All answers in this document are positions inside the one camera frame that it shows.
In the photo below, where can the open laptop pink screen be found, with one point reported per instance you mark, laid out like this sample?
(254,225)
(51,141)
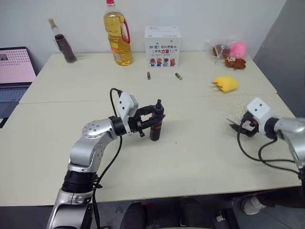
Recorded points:
(12,66)

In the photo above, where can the large yellow cooking oil bottle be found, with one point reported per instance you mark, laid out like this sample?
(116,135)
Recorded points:
(119,38)

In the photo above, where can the dark trouser leg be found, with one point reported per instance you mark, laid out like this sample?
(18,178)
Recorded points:
(276,198)

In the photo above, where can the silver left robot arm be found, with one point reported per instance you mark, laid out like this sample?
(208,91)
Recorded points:
(95,133)

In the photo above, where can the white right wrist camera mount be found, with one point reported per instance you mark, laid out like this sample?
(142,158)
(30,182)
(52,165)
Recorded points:
(259,111)

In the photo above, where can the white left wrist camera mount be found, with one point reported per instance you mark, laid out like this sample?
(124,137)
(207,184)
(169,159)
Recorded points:
(125,103)

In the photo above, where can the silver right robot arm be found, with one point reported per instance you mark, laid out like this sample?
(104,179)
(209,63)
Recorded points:
(290,128)

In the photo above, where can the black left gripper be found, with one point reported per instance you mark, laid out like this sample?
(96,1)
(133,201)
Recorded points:
(135,124)

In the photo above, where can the dark rounded shape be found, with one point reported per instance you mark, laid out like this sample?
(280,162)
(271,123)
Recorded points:
(134,215)

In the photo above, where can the yellow plush toy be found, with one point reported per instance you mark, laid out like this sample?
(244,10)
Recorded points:
(227,83)

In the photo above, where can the pink plush toy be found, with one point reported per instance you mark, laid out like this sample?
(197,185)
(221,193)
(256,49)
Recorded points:
(238,49)

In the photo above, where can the thin metal screwdriver bit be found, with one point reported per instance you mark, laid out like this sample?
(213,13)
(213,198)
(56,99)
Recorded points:
(229,120)

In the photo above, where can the corked glass bottle dark liquid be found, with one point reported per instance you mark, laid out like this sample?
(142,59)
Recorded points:
(66,47)

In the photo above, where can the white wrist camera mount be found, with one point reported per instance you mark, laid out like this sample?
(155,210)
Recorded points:
(125,103)
(259,111)

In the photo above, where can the brown plush bear toy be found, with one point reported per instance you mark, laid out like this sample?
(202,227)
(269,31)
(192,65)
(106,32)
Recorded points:
(236,63)

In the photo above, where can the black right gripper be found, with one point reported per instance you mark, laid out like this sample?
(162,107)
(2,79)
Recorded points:
(249,127)

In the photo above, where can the black gold battery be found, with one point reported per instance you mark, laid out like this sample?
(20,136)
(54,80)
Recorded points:
(179,76)
(148,75)

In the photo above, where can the white shoe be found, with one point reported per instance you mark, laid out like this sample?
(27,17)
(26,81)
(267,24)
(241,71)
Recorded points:
(252,205)

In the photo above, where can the white printed cardboard box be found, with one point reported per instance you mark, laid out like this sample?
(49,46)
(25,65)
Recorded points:
(163,47)

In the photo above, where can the small black bottle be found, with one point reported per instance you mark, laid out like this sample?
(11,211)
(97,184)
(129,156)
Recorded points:
(156,130)

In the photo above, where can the clear plastic bag brown snack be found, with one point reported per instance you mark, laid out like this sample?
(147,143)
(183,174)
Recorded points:
(219,49)

